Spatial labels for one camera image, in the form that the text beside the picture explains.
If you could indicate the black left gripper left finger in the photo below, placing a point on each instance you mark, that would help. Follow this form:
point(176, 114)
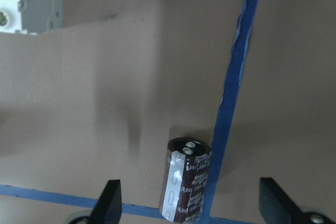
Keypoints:
point(108, 208)

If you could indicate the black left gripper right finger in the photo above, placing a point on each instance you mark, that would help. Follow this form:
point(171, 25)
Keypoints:
point(275, 206)

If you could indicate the brown cylindrical capacitor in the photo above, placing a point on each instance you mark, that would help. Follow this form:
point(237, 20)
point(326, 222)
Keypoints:
point(187, 168)

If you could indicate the white red circuit breaker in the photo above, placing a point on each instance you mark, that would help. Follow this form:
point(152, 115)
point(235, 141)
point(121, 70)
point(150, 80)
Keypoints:
point(31, 17)

